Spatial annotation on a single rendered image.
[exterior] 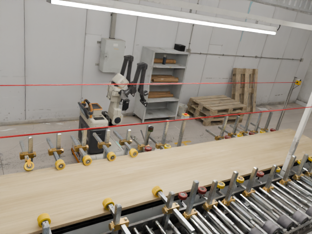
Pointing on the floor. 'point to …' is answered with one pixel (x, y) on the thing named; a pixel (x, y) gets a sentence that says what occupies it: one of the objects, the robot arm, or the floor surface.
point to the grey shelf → (153, 102)
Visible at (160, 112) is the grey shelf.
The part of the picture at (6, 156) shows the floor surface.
